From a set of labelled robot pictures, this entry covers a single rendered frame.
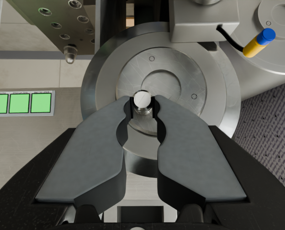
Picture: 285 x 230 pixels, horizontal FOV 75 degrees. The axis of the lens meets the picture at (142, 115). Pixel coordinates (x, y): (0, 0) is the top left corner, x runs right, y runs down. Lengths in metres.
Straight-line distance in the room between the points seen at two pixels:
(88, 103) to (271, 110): 0.27
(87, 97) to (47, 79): 2.79
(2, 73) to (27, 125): 2.71
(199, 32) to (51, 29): 0.41
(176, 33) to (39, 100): 0.47
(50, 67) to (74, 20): 2.55
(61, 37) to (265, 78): 0.46
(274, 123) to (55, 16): 0.45
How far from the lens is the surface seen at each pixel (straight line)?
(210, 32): 0.17
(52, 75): 2.96
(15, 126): 0.61
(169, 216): 0.53
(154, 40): 0.18
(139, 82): 0.15
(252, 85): 0.24
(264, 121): 0.36
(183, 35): 0.17
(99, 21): 0.21
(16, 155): 0.60
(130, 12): 0.65
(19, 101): 0.61
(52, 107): 0.56
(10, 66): 3.27
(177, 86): 0.16
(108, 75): 0.17
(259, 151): 0.37
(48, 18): 0.49
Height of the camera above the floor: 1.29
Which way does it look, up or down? 8 degrees down
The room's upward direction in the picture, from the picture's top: 179 degrees clockwise
